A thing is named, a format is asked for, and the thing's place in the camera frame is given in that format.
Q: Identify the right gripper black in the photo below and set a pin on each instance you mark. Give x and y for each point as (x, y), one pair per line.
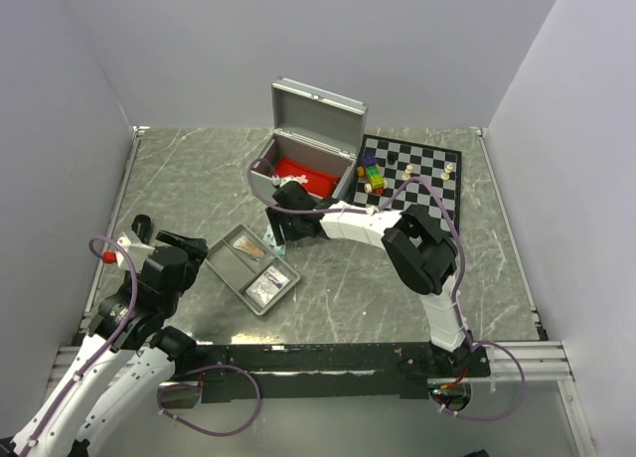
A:
(276, 218)

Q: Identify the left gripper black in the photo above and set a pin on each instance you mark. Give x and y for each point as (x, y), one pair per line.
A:
(198, 251)

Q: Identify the bag of cotton swabs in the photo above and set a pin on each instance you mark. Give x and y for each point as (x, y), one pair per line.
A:
(247, 246)

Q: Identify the red first aid pouch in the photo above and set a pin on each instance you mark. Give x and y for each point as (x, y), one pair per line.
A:
(313, 180)

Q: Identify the grey plastic divided tray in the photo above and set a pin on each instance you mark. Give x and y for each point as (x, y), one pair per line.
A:
(238, 271)

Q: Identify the silver metal medicine case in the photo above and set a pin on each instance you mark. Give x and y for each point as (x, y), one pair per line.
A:
(316, 127)

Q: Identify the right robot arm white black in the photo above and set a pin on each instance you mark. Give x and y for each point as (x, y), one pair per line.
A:
(427, 260)

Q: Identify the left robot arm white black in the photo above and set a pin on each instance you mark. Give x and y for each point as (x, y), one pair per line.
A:
(127, 352)

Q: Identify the black marker orange cap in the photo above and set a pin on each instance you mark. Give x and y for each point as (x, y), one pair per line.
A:
(142, 227)

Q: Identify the colourful toy brick car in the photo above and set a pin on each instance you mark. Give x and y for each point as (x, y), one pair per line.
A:
(369, 171)

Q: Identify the white chess piece left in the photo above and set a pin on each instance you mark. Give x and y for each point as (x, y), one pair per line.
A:
(407, 172)

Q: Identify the white chess piece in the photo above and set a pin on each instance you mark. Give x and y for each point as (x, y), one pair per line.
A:
(445, 175)
(407, 172)

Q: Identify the white chess piece right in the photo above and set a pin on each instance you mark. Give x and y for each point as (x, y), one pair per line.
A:
(445, 175)

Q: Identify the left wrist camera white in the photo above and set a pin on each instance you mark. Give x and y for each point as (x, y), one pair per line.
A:
(129, 248)

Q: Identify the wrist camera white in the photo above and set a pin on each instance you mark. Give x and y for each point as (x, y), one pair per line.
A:
(129, 248)
(278, 181)

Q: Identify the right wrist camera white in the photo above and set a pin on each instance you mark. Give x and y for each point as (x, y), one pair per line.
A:
(278, 181)

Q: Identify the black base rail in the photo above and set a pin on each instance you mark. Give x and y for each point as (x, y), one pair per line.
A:
(327, 370)

